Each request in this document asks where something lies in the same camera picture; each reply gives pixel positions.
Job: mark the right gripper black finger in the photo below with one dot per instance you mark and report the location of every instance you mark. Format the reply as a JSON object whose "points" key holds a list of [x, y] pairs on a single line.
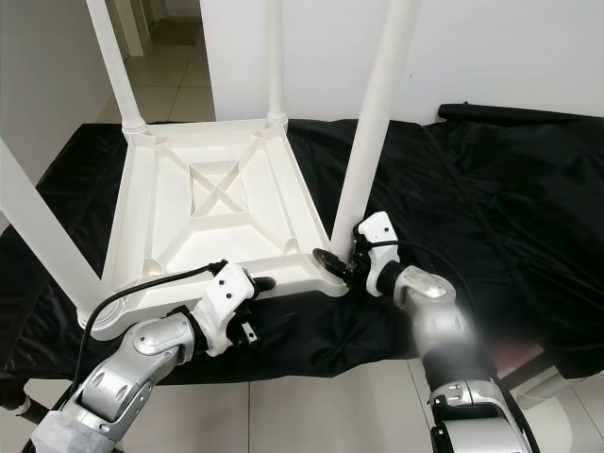
{"points": [[329, 262]]}

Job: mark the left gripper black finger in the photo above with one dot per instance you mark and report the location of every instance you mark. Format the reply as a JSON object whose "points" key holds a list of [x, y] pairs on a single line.
{"points": [[264, 282]]}

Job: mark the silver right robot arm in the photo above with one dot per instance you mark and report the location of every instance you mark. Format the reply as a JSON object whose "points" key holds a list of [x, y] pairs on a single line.
{"points": [[444, 321]]}

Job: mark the black fabric table cover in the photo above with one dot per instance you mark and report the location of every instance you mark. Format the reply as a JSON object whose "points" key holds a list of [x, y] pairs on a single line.
{"points": [[500, 208]]}

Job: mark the pink cushion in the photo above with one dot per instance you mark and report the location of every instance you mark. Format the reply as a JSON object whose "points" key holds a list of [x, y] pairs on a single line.
{"points": [[519, 354]]}

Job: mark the white floor fan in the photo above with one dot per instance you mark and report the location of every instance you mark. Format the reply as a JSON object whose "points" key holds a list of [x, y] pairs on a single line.
{"points": [[566, 415]]}

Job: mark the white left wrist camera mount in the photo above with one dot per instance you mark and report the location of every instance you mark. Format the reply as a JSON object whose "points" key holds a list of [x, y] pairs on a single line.
{"points": [[228, 288]]}

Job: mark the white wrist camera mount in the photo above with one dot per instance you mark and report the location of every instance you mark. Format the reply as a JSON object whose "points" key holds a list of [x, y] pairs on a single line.
{"points": [[228, 288], [377, 226]]}

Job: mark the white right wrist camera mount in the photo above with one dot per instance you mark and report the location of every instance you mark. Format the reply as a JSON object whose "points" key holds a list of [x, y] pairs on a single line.
{"points": [[377, 226]]}

